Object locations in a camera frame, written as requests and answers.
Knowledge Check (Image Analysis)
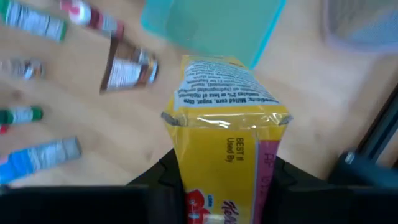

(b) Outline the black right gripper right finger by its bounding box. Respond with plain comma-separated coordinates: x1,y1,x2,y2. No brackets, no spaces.
262,155,327,224

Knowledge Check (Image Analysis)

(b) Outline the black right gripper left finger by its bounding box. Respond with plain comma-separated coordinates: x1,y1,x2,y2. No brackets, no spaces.
129,148,187,224

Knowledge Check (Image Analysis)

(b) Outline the yellow Corn Pops box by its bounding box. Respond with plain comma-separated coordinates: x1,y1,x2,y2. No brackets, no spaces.
160,54,293,224

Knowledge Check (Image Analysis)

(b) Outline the red food colouring bottle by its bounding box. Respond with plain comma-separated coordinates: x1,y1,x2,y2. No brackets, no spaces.
59,0,124,40

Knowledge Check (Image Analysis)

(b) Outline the orange snack bag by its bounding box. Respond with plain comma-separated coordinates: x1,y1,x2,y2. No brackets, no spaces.
99,37,160,95

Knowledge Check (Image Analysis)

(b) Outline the blue Rice Krispies box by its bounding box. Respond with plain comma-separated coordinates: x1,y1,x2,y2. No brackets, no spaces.
0,136,83,185

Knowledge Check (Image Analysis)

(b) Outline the green food colouring bottle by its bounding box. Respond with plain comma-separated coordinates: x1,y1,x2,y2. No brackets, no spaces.
0,105,44,126

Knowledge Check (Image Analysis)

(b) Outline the teal plastic bin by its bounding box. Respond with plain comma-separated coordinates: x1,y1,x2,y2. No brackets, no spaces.
139,0,287,70

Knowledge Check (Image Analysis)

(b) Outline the green cereal box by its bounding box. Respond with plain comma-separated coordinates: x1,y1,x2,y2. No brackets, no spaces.
0,0,68,44

